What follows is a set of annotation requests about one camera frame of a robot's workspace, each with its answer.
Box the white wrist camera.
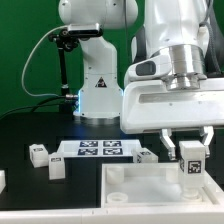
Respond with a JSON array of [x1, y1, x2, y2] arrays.
[[124, 55, 172, 86]]

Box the white marker sheet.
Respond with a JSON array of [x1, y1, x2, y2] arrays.
[[57, 139, 141, 158]]

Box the grey camera on stand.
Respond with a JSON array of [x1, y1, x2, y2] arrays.
[[67, 23, 103, 38]]

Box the black cables on table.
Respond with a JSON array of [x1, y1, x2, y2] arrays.
[[0, 93, 80, 120]]

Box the grey camera cable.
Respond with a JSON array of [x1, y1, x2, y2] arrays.
[[21, 25, 70, 98]]

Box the white workspace fence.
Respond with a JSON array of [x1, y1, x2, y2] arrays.
[[0, 174, 224, 224]]

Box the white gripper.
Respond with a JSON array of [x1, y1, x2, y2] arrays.
[[120, 78, 224, 160]]

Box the white square tabletop part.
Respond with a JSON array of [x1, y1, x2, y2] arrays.
[[101, 163, 214, 208]]

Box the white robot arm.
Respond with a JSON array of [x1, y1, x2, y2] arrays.
[[59, 0, 224, 158]]

